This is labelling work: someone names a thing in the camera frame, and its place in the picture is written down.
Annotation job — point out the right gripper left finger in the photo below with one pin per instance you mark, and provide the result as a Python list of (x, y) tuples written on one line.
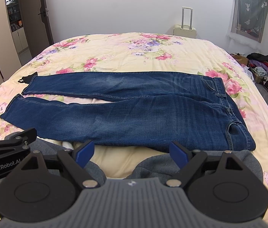
[(42, 187)]

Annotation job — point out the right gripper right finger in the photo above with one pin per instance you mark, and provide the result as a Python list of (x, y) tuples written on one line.
[(220, 187)]

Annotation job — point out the blue denim jeans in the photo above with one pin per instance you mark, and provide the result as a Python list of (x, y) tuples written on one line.
[(149, 109)]

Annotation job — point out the dark brown bedroom door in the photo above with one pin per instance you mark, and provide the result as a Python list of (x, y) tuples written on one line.
[(36, 25)]

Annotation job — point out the small black cloth item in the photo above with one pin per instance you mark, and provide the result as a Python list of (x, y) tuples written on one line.
[(27, 79)]

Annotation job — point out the grey hooded sweatshirt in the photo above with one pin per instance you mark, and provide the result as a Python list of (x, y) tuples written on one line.
[(160, 166)]

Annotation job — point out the pile of clothes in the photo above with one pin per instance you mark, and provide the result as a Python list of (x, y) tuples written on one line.
[(255, 64)]

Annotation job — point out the floral yellow bed quilt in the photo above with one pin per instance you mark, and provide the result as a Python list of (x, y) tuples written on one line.
[(141, 52)]

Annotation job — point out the cream hard-shell suitcase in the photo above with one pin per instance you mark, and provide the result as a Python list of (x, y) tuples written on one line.
[(187, 31)]

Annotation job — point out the green patterned window curtain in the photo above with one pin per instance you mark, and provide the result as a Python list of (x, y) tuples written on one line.
[(249, 18)]

